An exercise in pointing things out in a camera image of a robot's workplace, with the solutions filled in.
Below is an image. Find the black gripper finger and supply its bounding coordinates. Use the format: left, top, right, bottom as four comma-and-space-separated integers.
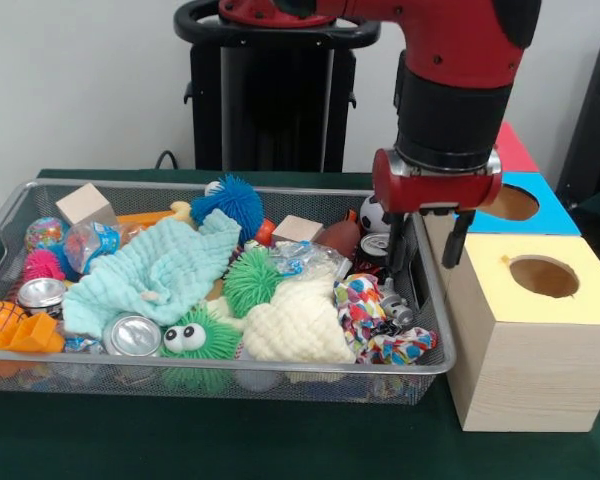
385, 212, 410, 275
440, 207, 477, 270

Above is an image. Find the plain wooden cube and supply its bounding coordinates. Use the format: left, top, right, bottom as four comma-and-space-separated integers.
54, 182, 119, 229

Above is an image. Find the black upright panel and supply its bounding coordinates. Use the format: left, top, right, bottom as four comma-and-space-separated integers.
557, 32, 600, 201

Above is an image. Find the black cable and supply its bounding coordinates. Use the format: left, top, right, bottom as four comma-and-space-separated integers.
154, 149, 182, 172

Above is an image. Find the cream waffle cloth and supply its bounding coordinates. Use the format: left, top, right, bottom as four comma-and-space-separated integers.
242, 277, 357, 364

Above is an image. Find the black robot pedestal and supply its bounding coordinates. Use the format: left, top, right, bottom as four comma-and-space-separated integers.
173, 0, 381, 174

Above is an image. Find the mint waffle cloth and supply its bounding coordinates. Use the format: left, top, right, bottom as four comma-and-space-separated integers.
62, 207, 244, 337

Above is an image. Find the blue spiky ball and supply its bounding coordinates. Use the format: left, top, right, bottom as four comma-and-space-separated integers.
189, 173, 265, 244

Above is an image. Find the silver drink can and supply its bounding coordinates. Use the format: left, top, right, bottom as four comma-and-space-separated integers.
102, 312, 164, 357

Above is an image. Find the wooden box with three holes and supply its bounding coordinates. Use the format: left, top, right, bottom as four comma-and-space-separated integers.
423, 122, 600, 432

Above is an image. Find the shallow wire mesh bin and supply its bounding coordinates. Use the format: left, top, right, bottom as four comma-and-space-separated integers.
0, 178, 456, 404

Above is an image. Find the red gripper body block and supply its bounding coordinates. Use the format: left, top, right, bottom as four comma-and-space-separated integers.
371, 147, 504, 216

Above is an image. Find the green spiky ball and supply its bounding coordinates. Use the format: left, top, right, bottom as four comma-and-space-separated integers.
223, 248, 286, 317

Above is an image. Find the green spiky toy with eyes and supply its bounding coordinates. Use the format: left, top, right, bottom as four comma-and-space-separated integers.
158, 304, 245, 394

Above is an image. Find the orange toy basketball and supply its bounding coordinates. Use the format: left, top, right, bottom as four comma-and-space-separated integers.
0, 301, 31, 347

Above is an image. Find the black white soccer ball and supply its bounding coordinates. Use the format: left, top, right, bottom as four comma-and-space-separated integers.
358, 195, 394, 234

